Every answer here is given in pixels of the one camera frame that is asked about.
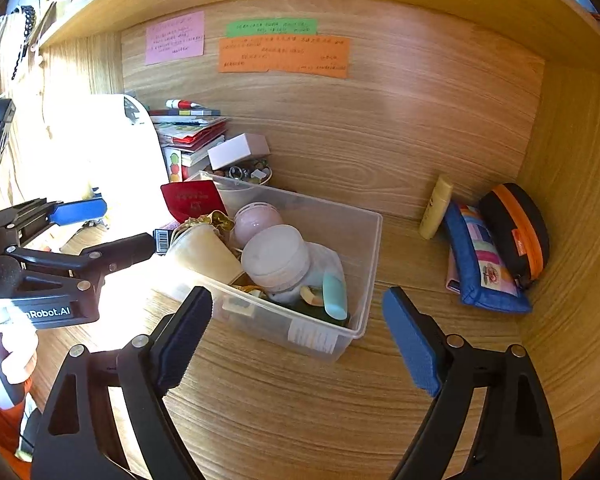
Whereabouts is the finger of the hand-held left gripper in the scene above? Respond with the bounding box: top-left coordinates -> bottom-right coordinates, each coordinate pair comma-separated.
0,197 -> 108,251
2,232 -> 158,291

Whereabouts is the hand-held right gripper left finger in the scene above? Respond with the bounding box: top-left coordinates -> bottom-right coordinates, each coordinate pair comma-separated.
30,286 -> 215,480

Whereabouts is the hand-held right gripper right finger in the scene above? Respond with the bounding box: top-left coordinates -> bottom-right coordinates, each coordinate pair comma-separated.
382,286 -> 563,480

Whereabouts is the beige cone cup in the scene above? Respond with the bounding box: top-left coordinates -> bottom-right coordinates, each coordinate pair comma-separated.
165,225 -> 246,286

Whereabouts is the red booklet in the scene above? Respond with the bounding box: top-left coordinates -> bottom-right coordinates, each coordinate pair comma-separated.
160,180 -> 228,226

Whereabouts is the gold ornament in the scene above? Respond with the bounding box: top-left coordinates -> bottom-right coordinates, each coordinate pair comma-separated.
182,212 -> 233,236

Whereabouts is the teal plastic case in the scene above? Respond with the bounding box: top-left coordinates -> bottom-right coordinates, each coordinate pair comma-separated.
321,270 -> 349,320

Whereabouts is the green glass jar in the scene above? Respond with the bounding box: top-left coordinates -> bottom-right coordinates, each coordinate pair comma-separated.
265,300 -> 353,356

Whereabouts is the clear plastic storage box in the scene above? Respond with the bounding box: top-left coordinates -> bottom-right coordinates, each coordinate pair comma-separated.
150,170 -> 383,365

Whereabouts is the pink round case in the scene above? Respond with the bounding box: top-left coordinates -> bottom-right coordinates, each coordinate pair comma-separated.
232,202 -> 285,248

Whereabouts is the white round lidded container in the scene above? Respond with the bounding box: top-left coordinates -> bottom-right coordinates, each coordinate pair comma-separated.
240,225 -> 311,293

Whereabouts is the wooden desktop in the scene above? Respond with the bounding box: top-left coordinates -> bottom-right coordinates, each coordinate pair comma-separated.
30,180 -> 526,480

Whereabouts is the person's left hand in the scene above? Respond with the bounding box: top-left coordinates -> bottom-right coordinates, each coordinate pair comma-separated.
0,327 -> 40,382

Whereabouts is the white rounded appliance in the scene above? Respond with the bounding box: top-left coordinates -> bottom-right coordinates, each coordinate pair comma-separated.
87,92 -> 168,211

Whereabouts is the pink wallet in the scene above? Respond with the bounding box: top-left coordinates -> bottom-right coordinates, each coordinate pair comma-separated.
445,250 -> 463,295

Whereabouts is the blue patchwork pencil case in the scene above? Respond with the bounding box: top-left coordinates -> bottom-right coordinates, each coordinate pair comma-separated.
442,202 -> 533,315

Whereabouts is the white cloth pouch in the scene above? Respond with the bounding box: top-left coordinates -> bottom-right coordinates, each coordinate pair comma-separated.
300,242 -> 343,291

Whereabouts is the orange red cloth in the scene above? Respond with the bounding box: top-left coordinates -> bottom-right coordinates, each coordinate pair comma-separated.
0,375 -> 33,458

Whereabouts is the stack of books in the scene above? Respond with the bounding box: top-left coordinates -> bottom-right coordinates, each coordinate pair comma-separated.
147,107 -> 231,183

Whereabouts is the yellow cream tube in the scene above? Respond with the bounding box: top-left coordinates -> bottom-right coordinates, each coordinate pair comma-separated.
419,174 -> 454,240

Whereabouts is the white cardboard box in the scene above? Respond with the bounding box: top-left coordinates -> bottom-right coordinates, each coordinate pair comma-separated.
207,133 -> 271,170

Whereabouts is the bowl of trinkets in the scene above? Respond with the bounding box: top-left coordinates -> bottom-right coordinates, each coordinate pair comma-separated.
207,157 -> 273,186

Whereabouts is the black orange zipper case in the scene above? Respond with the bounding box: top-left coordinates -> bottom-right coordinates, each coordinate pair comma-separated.
477,183 -> 551,291

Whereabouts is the pink paper note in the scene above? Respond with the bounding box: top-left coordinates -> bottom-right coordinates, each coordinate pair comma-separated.
145,11 -> 206,66

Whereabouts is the orange paper note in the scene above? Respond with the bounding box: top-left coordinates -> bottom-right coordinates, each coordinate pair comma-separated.
217,35 -> 353,80

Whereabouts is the green paper note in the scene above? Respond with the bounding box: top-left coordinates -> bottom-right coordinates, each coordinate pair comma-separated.
225,18 -> 318,38

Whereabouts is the black beaded necklace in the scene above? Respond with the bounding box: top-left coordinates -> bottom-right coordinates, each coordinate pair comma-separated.
10,5 -> 36,81

